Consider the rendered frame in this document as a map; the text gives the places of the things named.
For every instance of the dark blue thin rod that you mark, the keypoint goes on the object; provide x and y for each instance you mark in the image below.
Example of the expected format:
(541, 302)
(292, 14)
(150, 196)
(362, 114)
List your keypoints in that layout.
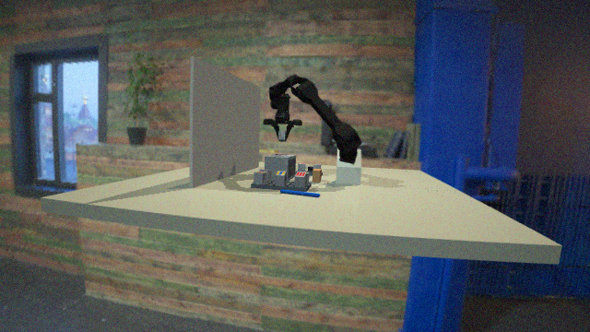
(299, 193)

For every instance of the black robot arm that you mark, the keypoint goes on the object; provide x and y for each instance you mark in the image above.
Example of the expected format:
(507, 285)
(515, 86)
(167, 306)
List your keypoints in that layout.
(345, 136)

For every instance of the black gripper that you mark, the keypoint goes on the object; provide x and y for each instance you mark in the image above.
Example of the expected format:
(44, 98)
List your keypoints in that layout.
(289, 124)

